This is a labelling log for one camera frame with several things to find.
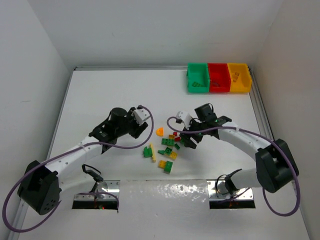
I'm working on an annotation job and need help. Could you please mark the red rounded lego brick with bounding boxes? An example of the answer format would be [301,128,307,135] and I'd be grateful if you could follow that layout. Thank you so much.
[211,80,222,88]

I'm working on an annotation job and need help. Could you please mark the long tan lego plate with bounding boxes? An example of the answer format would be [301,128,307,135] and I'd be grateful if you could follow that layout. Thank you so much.
[149,143,157,163]

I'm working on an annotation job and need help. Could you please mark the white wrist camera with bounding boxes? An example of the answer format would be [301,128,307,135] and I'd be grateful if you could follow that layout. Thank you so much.
[175,111,193,130]
[132,108,150,126]

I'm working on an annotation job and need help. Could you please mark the red storage bin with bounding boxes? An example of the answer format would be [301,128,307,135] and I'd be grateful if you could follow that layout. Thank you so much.
[207,63,231,93]

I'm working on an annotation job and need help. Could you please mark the yellow storage bin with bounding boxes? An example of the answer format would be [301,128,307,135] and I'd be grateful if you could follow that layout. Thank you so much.
[227,63,252,94]

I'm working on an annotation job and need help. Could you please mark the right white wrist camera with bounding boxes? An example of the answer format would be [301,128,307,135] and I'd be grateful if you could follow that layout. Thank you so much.
[175,111,193,130]

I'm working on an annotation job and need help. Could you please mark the metal mounting plate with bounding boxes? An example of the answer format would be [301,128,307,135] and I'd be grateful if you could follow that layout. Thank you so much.
[206,179,254,202]
[73,180,120,202]

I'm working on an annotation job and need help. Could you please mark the small green lego slope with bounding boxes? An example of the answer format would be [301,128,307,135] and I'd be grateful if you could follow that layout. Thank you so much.
[174,143,180,150]

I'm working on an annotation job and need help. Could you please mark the yellow green lego block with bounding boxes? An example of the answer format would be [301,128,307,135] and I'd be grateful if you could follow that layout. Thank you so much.
[158,160,173,174]

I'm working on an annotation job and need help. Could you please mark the green storage bin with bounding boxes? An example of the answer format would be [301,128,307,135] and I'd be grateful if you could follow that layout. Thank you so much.
[186,62,210,94]

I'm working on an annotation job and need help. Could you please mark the green and yellow lego stack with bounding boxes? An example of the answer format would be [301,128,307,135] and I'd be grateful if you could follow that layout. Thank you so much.
[164,147,178,160]

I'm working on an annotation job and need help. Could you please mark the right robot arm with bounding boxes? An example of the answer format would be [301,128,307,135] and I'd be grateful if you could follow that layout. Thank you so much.
[176,103,299,195]

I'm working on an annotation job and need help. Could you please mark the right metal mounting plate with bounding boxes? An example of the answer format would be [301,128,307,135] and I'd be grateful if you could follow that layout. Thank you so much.
[206,179,254,202]

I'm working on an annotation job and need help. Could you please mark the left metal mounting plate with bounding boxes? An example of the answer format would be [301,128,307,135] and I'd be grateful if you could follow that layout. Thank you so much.
[73,180,120,202]

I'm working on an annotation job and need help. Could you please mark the green arch lego piece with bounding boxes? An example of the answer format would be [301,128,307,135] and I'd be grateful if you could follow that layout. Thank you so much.
[143,146,152,158]

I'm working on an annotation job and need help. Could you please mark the green lego plate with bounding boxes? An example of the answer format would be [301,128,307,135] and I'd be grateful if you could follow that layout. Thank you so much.
[161,138,175,146]

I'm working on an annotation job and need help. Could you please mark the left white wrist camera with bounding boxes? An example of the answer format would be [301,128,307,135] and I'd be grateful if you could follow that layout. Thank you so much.
[132,108,150,126]

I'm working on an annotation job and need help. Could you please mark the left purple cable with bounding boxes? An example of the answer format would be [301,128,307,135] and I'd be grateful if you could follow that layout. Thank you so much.
[1,105,155,233]

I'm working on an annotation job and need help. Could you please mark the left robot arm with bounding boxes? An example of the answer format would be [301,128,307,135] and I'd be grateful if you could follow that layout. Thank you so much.
[17,106,151,216]

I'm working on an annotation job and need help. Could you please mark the yellow half-round lego brick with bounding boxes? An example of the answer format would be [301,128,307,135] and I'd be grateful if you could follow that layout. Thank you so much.
[155,127,164,137]

